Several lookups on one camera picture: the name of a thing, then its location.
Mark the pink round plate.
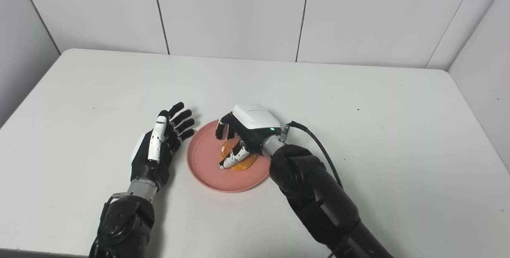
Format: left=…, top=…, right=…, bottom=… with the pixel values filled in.
left=186, top=119, right=276, bottom=193

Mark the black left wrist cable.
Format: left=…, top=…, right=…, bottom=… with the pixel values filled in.
left=100, top=193, right=122, bottom=215

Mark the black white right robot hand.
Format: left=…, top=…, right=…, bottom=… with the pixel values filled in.
left=215, top=103, right=282, bottom=170

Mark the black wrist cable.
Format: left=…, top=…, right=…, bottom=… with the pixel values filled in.
left=279, top=120, right=348, bottom=258
left=100, top=193, right=122, bottom=215

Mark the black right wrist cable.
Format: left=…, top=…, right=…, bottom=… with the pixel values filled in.
left=279, top=120, right=348, bottom=258

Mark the orange cream puff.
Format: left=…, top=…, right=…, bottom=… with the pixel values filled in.
left=220, top=136, right=258, bottom=171

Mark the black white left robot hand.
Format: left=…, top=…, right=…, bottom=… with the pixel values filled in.
left=130, top=101, right=196, bottom=190

